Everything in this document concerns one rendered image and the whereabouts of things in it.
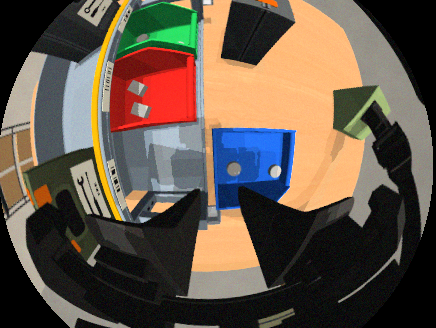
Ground green open bin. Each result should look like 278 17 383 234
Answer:
116 2 198 60

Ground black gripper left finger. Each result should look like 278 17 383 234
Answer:
85 189 201 297

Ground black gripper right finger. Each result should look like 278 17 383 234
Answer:
238 186 354 289

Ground yellow flat bar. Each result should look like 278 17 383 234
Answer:
91 0 129 221

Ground grey metal bin rack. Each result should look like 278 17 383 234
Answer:
33 0 221 231

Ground red open bin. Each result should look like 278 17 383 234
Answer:
110 47 197 133

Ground blue bin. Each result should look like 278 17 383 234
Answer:
212 128 297 210

